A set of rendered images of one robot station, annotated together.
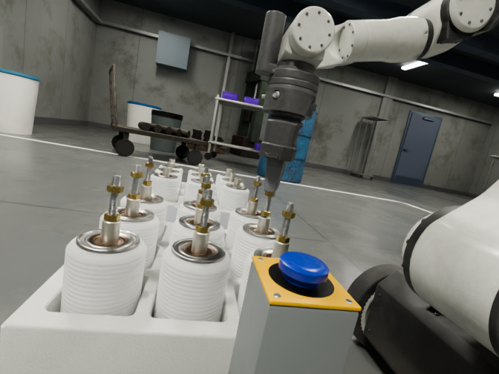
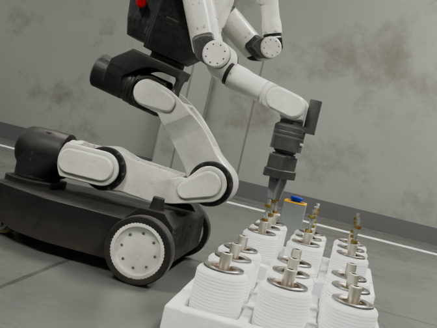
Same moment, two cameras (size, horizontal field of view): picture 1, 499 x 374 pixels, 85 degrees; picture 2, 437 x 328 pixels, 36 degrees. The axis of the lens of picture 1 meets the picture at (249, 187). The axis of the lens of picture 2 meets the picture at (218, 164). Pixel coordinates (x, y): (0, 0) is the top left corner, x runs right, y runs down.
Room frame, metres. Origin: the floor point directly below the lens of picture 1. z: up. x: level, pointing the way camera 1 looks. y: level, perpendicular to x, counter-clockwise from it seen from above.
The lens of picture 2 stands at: (2.29, 0.51, 0.51)
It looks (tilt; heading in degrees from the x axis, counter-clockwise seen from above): 4 degrees down; 202
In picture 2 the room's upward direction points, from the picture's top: 13 degrees clockwise
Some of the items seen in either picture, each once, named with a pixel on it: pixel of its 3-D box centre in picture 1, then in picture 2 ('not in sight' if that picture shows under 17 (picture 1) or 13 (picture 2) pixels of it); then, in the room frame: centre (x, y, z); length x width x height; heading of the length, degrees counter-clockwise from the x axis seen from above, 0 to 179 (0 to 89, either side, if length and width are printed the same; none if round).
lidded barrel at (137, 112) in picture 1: (142, 123); not in sight; (4.94, 2.09, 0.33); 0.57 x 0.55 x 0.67; 102
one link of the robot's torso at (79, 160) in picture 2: not in sight; (97, 164); (0.39, -0.69, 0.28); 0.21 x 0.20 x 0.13; 102
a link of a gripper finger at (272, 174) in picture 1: (272, 175); (279, 188); (0.48, -0.04, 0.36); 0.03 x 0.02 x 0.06; 79
